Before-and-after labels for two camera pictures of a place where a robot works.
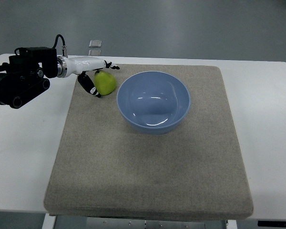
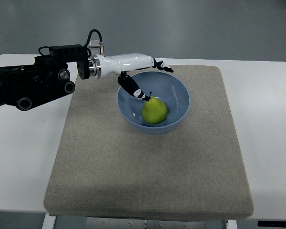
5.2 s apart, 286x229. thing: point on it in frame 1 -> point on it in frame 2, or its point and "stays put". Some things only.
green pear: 104,83 -> 154,110
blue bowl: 153,102 stays put
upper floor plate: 95,43 stays put
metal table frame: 74,222 stays put
